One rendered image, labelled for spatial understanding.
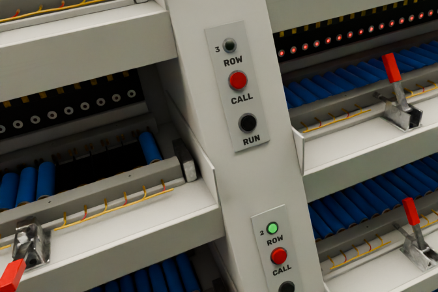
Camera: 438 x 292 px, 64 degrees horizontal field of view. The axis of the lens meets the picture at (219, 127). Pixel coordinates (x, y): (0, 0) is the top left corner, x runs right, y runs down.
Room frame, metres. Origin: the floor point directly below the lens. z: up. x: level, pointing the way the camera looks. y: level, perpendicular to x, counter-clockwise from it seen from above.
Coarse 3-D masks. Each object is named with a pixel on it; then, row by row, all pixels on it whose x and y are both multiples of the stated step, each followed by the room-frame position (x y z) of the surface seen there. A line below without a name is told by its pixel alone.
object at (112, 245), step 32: (64, 128) 0.45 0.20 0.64; (160, 128) 0.48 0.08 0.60; (192, 160) 0.36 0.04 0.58; (192, 192) 0.35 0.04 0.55; (96, 224) 0.33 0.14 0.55; (128, 224) 0.32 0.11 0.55; (160, 224) 0.32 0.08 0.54; (192, 224) 0.32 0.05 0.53; (0, 256) 0.31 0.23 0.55; (64, 256) 0.30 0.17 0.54; (96, 256) 0.30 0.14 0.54; (128, 256) 0.31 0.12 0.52; (160, 256) 0.32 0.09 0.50; (32, 288) 0.29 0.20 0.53; (64, 288) 0.30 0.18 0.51
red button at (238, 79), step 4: (236, 72) 0.34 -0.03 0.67; (240, 72) 0.34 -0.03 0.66; (232, 76) 0.33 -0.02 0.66; (236, 76) 0.33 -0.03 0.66; (240, 76) 0.33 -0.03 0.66; (244, 76) 0.34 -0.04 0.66; (232, 80) 0.33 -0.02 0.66; (236, 80) 0.33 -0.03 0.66; (240, 80) 0.33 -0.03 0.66; (244, 80) 0.34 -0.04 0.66; (232, 84) 0.33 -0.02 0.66; (236, 84) 0.33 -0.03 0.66; (240, 84) 0.33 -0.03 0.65; (244, 84) 0.34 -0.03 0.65; (236, 88) 0.33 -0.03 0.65; (240, 88) 0.34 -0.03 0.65
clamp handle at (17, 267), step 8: (24, 232) 0.29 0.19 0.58; (24, 240) 0.29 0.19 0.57; (24, 248) 0.28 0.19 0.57; (16, 256) 0.27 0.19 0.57; (24, 256) 0.27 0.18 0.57; (8, 264) 0.26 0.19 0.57; (16, 264) 0.26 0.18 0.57; (24, 264) 0.26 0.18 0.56; (8, 272) 0.25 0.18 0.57; (16, 272) 0.24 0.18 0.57; (0, 280) 0.24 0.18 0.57; (8, 280) 0.23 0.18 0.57; (16, 280) 0.24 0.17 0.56; (0, 288) 0.23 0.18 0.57; (8, 288) 0.23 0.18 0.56; (16, 288) 0.23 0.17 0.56
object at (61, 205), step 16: (160, 160) 0.38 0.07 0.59; (176, 160) 0.37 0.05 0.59; (112, 176) 0.36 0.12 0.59; (128, 176) 0.36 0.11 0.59; (144, 176) 0.36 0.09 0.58; (160, 176) 0.36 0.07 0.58; (176, 176) 0.37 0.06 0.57; (64, 192) 0.35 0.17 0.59; (80, 192) 0.35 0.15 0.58; (96, 192) 0.34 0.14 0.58; (112, 192) 0.35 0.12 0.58; (128, 192) 0.35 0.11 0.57; (144, 192) 0.35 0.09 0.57; (160, 192) 0.35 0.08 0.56; (16, 208) 0.34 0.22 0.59; (32, 208) 0.33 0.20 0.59; (48, 208) 0.33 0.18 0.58; (64, 208) 0.34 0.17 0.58; (80, 208) 0.34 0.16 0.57; (0, 224) 0.32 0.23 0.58; (16, 224) 0.33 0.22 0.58; (64, 224) 0.32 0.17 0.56
